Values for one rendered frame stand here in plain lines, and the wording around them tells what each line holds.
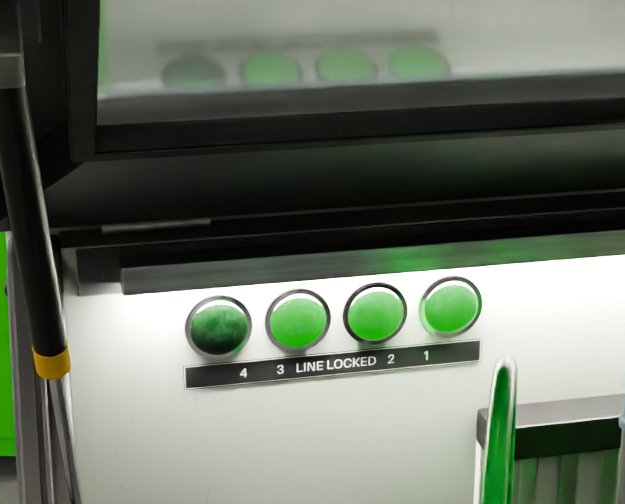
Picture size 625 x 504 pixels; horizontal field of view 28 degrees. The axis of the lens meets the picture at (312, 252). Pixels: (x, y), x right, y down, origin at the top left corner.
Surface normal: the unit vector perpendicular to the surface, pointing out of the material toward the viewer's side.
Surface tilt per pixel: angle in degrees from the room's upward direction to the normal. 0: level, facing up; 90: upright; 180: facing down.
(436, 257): 90
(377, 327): 100
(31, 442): 43
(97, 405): 90
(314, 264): 90
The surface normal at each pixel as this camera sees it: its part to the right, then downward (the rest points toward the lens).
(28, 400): 0.14, -0.47
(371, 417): 0.21, 0.33
